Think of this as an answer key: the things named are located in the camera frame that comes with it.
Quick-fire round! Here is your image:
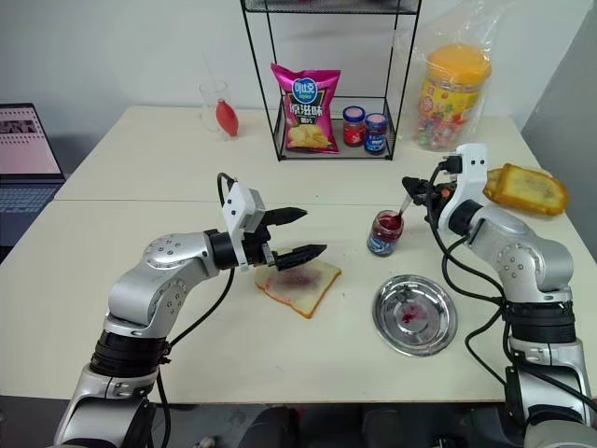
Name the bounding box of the grey open laptop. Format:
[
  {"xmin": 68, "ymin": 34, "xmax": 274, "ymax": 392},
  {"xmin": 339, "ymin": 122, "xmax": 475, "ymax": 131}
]
[{"xmin": 0, "ymin": 103, "xmax": 67, "ymax": 249}]

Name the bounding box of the candy jar with yellow lid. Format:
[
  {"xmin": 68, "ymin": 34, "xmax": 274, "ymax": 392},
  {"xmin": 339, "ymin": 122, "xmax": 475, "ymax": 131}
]
[{"xmin": 415, "ymin": 43, "xmax": 493, "ymax": 152}]

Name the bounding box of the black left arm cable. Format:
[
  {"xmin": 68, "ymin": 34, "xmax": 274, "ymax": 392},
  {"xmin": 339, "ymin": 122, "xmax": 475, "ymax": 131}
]
[{"xmin": 156, "ymin": 172, "xmax": 240, "ymax": 448}]

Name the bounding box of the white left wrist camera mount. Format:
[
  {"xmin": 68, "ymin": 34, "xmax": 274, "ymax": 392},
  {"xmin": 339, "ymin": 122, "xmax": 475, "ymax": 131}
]
[{"xmin": 220, "ymin": 180, "xmax": 268, "ymax": 273}]

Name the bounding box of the round metal plate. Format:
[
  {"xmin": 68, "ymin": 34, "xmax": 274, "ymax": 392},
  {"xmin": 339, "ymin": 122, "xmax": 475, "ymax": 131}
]
[{"xmin": 371, "ymin": 274, "xmax": 459, "ymax": 358}]

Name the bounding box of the jam jar with red label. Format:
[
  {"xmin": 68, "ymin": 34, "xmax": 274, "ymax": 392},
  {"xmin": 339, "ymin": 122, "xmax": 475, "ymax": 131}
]
[{"xmin": 341, "ymin": 105, "xmax": 367, "ymax": 148}]

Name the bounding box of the dark rounded shape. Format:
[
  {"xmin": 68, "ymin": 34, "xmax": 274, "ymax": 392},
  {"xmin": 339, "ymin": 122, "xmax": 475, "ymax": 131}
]
[{"xmin": 241, "ymin": 404, "xmax": 305, "ymax": 448}]

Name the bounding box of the black wire shelf rack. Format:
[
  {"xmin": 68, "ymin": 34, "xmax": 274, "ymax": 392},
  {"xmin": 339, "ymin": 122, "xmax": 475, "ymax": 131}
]
[{"xmin": 240, "ymin": 0, "xmax": 420, "ymax": 163}]

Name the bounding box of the pink potato chips bag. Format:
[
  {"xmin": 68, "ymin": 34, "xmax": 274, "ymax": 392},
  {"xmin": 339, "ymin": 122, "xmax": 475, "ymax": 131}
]
[{"xmin": 271, "ymin": 62, "xmax": 342, "ymax": 156}]

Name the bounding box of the clear drinking glass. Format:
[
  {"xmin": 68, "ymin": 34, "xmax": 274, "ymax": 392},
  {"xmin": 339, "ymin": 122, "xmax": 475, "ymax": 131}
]
[{"xmin": 199, "ymin": 80, "xmax": 231, "ymax": 142}]

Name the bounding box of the red rubber bulb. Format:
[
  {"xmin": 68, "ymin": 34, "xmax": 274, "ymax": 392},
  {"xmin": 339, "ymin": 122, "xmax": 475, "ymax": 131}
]
[{"xmin": 215, "ymin": 97, "xmax": 244, "ymax": 140}]

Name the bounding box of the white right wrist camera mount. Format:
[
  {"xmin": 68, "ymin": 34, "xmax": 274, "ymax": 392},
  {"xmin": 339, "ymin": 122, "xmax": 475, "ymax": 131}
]
[{"xmin": 437, "ymin": 143, "xmax": 489, "ymax": 231}]

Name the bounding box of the jam jar with blue label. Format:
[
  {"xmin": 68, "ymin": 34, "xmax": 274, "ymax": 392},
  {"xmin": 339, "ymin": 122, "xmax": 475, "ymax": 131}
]
[{"xmin": 363, "ymin": 112, "xmax": 389, "ymax": 156}]

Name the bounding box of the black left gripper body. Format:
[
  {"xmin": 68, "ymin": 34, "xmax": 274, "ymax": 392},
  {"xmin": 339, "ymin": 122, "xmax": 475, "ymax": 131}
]
[{"xmin": 242, "ymin": 209, "xmax": 281, "ymax": 272}]

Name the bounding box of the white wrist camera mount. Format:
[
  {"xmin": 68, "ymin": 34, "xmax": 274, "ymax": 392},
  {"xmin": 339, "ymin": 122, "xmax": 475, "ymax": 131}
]
[
  {"xmin": 437, "ymin": 143, "xmax": 489, "ymax": 231},
  {"xmin": 220, "ymin": 180, "xmax": 268, "ymax": 273}
]

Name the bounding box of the thin clear straw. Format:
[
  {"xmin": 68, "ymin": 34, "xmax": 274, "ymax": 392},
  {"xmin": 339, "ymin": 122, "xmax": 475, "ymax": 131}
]
[{"xmin": 201, "ymin": 51, "xmax": 221, "ymax": 102}]

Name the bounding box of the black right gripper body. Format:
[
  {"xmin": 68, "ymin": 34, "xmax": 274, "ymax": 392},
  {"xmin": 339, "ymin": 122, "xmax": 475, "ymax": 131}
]
[{"xmin": 419, "ymin": 179, "xmax": 457, "ymax": 224}]

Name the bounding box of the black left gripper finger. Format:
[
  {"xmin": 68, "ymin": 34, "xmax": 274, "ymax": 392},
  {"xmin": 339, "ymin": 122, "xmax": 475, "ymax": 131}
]
[
  {"xmin": 267, "ymin": 206, "xmax": 310, "ymax": 230},
  {"xmin": 274, "ymin": 243, "xmax": 328, "ymax": 273}
]

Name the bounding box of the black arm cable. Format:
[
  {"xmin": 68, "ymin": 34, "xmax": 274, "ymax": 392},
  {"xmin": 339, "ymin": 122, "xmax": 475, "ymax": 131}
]
[
  {"xmin": 156, "ymin": 172, "xmax": 240, "ymax": 448},
  {"xmin": 426, "ymin": 155, "xmax": 515, "ymax": 385}
]

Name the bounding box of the open glass jam jar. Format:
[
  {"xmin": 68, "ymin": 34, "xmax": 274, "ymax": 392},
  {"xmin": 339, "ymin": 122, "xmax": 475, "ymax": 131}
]
[{"xmin": 366, "ymin": 209, "xmax": 405, "ymax": 258}]

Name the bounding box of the clear plastic spoon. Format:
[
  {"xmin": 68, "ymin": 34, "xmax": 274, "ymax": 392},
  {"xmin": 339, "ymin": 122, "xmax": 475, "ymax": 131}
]
[{"xmin": 393, "ymin": 194, "xmax": 414, "ymax": 221}]

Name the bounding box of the candy jar in plastic bag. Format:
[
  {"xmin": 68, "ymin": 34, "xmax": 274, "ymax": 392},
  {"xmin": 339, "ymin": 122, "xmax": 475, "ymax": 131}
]
[{"xmin": 395, "ymin": 0, "xmax": 504, "ymax": 156}]

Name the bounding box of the golden toasted bread slice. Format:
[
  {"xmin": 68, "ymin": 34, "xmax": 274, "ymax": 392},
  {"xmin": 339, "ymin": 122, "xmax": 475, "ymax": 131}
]
[{"xmin": 481, "ymin": 163, "xmax": 572, "ymax": 219}]

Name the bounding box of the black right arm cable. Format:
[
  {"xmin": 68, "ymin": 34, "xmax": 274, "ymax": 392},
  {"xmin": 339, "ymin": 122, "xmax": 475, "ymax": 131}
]
[{"xmin": 426, "ymin": 155, "xmax": 515, "ymax": 385}]

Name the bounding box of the white bread slice with jam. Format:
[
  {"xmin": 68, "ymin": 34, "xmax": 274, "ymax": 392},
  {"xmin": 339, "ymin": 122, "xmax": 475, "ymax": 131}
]
[{"xmin": 253, "ymin": 259, "xmax": 343, "ymax": 321}]

